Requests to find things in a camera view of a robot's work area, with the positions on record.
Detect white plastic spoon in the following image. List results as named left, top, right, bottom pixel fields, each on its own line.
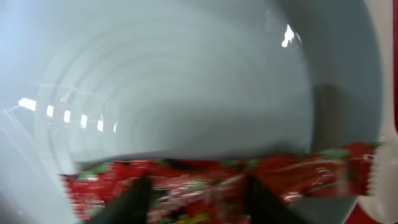
left=357, top=0, right=398, bottom=223

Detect red snack wrapper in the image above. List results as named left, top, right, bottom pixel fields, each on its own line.
left=60, top=141, right=380, bottom=223

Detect light blue plate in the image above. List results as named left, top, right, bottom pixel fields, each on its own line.
left=1, top=0, right=382, bottom=223

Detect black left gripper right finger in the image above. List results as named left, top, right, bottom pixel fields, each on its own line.
left=245, top=176, right=307, bottom=224

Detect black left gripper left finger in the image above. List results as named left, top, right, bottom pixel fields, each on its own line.
left=86, top=175, right=152, bottom=224

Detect red serving tray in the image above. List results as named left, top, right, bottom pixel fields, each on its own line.
left=343, top=0, right=398, bottom=224

